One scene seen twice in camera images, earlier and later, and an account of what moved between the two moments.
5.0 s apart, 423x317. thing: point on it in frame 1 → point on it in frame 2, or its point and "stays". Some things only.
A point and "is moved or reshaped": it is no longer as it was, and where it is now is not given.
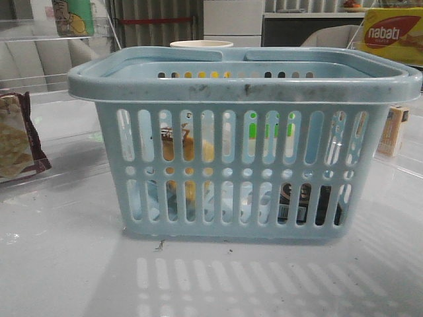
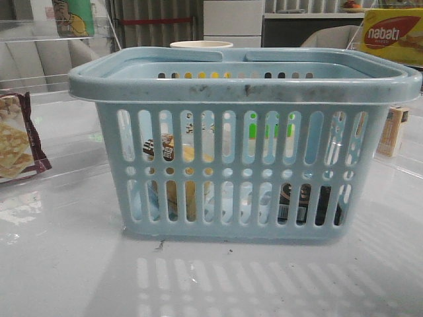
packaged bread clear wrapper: x=168 y=150 is moved or reshaped
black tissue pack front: x=305 y=195 stays
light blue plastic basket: x=268 y=142 stays
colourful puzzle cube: x=252 y=127 stays
